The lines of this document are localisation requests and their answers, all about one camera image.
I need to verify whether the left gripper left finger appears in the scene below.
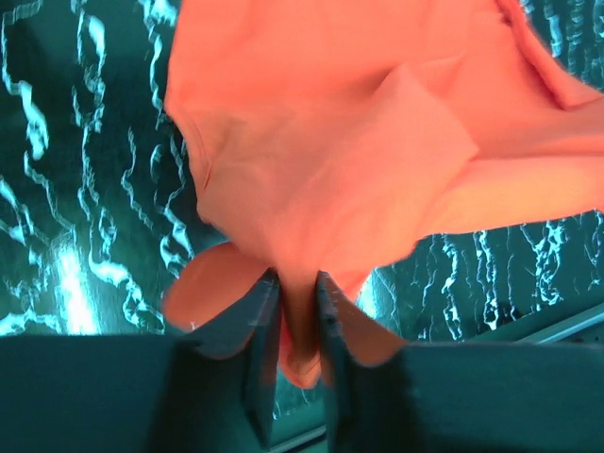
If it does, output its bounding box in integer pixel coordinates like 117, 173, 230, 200
1, 272, 280, 452

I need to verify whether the orange t shirt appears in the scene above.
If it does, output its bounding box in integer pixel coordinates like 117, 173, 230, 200
162, 1, 603, 388

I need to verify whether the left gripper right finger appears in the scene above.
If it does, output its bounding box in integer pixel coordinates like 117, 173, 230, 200
315, 273, 603, 452

